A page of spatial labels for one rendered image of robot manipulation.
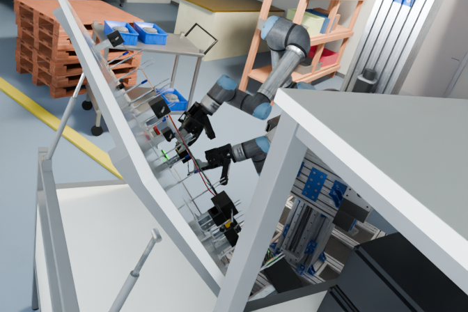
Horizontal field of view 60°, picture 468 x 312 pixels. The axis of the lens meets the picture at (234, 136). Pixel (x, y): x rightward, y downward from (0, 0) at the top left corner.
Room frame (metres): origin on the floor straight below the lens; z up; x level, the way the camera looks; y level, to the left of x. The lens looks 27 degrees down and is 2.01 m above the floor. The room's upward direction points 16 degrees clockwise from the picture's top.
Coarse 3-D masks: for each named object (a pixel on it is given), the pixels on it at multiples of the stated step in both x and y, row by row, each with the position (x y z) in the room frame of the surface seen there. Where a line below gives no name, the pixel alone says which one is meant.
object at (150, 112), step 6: (150, 102) 0.98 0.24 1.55; (156, 102) 0.96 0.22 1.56; (162, 102) 0.96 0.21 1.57; (150, 108) 0.97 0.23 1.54; (156, 108) 0.95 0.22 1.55; (162, 108) 0.96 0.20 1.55; (168, 108) 0.97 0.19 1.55; (138, 114) 0.96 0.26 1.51; (144, 114) 0.95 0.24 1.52; (150, 114) 0.96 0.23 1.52; (156, 114) 0.95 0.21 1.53; (162, 114) 0.91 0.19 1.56; (138, 120) 0.94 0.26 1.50; (144, 120) 0.95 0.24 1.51
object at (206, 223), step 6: (210, 210) 0.77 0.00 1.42; (216, 210) 0.77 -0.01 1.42; (210, 216) 0.75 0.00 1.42; (216, 216) 0.75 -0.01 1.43; (222, 216) 0.76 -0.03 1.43; (198, 222) 0.75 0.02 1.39; (204, 222) 0.76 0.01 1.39; (210, 222) 0.75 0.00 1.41; (216, 222) 0.75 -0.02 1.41; (222, 222) 0.76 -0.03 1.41; (204, 228) 0.74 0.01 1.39; (222, 228) 0.78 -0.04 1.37; (204, 234) 0.73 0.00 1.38
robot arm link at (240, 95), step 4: (236, 88) 1.58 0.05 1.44; (236, 92) 1.56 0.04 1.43; (240, 92) 1.57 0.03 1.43; (244, 92) 1.58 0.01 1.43; (236, 96) 1.55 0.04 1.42; (240, 96) 1.55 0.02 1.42; (244, 96) 1.54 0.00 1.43; (228, 100) 1.53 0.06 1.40; (232, 100) 1.54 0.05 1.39; (236, 100) 1.54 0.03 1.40; (240, 100) 1.53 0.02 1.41; (228, 104) 1.60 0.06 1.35; (232, 104) 1.55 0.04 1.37; (236, 104) 1.54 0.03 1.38; (240, 104) 1.53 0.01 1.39
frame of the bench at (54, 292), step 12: (108, 180) 1.58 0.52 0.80; (120, 180) 1.61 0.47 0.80; (36, 192) 1.39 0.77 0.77; (36, 204) 1.37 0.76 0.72; (36, 216) 1.37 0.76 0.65; (48, 228) 1.18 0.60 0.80; (48, 240) 1.12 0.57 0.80; (48, 252) 1.07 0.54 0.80; (48, 264) 1.02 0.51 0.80; (36, 276) 1.27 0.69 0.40; (48, 276) 0.98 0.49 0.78; (36, 288) 1.38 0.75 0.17; (36, 300) 1.38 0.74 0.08; (60, 300) 0.89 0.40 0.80
